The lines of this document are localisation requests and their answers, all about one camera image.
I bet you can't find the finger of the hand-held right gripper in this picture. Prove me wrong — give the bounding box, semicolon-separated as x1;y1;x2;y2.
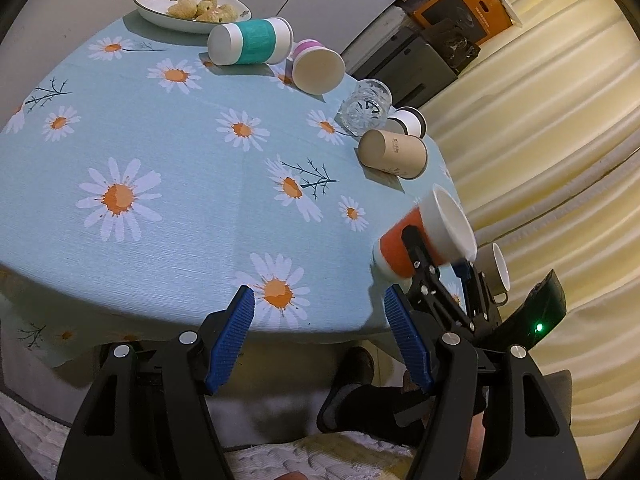
401;225;481;336
451;259;502;327

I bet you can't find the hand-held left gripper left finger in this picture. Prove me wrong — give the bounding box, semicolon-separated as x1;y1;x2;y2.
55;285;256;480

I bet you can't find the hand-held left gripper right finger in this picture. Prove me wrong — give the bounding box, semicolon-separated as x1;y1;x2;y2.
384;285;586;480

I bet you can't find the orange and white cup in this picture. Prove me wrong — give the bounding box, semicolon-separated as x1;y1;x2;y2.
372;183;479;282

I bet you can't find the brown paper cup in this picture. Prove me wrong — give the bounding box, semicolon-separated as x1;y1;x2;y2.
357;129;429;181

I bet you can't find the small white cup black rim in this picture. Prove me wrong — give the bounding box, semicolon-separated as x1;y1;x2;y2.
387;106;428;138

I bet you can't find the clear glass cup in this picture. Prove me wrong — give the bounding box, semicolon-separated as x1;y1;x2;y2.
340;80;393;137

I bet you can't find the pink and white cup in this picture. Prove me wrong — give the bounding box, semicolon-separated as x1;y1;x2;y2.
291;39;346;95

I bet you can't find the teal and white cup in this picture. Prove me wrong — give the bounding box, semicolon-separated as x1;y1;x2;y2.
207;16;294;67

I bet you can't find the white mug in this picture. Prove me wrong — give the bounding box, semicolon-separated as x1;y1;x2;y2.
477;242;512;306

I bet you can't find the person's leg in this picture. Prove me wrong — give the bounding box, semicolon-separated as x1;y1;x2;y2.
320;382;488;448

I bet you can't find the dark slipper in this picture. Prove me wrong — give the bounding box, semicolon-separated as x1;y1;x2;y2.
316;346;376;432

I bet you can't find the white quilt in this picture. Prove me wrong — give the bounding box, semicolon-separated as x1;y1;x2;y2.
0;389;418;480

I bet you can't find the cream curtain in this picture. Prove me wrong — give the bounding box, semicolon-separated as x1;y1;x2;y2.
425;0;640;411

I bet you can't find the blue daisy tablecloth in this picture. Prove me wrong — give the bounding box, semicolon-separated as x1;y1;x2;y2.
0;10;468;368

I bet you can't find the black cabinet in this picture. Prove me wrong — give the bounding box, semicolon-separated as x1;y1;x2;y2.
345;5;460;112

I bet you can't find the orange and black cardboard box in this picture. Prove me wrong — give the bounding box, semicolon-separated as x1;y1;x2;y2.
400;0;517;46

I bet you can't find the pile of beige snacks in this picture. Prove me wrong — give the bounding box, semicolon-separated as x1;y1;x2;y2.
166;0;236;23

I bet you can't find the white bowl with snacks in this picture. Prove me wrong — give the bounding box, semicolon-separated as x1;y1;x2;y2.
134;0;252;35

